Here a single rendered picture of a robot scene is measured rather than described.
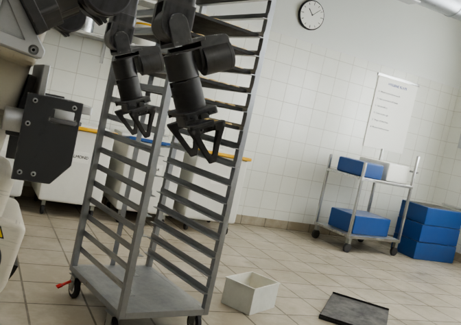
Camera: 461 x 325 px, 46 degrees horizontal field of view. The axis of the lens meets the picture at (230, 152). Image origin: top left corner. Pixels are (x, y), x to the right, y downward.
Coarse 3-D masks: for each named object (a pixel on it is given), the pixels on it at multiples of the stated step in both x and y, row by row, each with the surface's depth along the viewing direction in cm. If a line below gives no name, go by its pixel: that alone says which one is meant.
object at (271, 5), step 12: (264, 24) 257; (264, 36) 256; (264, 48) 257; (252, 84) 258; (252, 96) 258; (252, 108) 260; (240, 132) 260; (240, 144) 259; (240, 156) 260; (228, 192) 261; (228, 204) 261; (228, 216) 262; (216, 264) 263; (204, 300) 264; (204, 312) 264
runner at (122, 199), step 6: (96, 186) 282; (102, 186) 276; (108, 192) 269; (114, 192) 264; (120, 198) 258; (126, 198) 253; (126, 204) 252; (132, 204) 248; (138, 204) 244; (150, 216) 238
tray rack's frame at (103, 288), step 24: (144, 120) 297; (96, 144) 282; (96, 168) 284; (168, 168) 309; (72, 264) 286; (72, 288) 280; (96, 288) 261; (120, 288) 268; (144, 288) 275; (168, 288) 283; (144, 312) 244; (168, 312) 252; (192, 312) 260
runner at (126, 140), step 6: (108, 132) 279; (114, 138) 273; (120, 138) 267; (126, 138) 262; (132, 144) 256; (138, 144) 251; (144, 144) 247; (144, 150) 246; (150, 150) 241; (162, 156) 235
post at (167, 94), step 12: (168, 84) 231; (168, 96) 232; (168, 108) 233; (156, 132) 233; (156, 144) 233; (156, 156) 234; (144, 180) 236; (144, 192) 234; (144, 204) 234; (144, 216) 235; (132, 240) 237; (132, 252) 235; (132, 264) 236; (132, 276) 237; (120, 300) 238; (120, 312) 237
